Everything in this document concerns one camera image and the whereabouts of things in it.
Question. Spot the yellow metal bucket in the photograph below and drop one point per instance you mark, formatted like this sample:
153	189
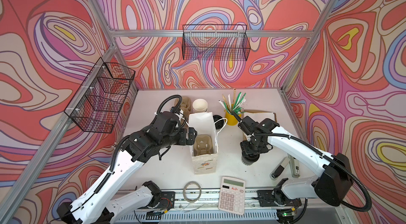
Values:
231	120

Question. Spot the stack of black cup lids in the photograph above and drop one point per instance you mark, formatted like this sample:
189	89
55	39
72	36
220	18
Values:
218	121

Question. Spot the black wire basket back wall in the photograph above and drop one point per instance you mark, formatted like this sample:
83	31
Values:
222	42

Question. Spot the black wire basket wall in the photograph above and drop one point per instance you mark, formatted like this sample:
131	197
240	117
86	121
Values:
105	90
222	42

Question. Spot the black wire basket left wall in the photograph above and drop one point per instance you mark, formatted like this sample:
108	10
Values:
105	90

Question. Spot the white paper takeout bag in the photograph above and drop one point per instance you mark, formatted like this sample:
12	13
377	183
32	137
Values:
203	123

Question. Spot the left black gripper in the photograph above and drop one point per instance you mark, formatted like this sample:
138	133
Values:
185	140

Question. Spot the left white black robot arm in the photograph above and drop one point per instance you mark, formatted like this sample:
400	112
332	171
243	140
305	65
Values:
96	205

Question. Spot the white paper napkins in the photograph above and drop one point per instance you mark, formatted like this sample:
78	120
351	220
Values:
260	116

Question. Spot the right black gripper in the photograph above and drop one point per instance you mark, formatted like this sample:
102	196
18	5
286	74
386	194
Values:
246	149

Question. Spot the brown napkin holder box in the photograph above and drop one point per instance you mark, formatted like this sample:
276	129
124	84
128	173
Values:
253	111

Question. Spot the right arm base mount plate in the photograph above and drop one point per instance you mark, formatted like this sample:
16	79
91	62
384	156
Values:
272	199

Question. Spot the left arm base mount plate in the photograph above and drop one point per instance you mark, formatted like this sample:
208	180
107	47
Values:
159	199

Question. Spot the white desk calculator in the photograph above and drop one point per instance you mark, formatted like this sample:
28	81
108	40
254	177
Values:
232	195

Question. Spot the single pulp cup carrier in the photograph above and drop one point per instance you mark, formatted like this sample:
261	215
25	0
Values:
203	145

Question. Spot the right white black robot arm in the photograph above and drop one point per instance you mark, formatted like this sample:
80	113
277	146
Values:
332	178

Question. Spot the bundle of wrapped straws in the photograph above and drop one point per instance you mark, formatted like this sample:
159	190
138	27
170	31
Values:
233	104

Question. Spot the black white paper coffee cup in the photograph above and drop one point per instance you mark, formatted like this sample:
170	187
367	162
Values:
249	160

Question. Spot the stack of paper coffee cups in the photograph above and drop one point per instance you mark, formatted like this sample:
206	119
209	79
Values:
200	106

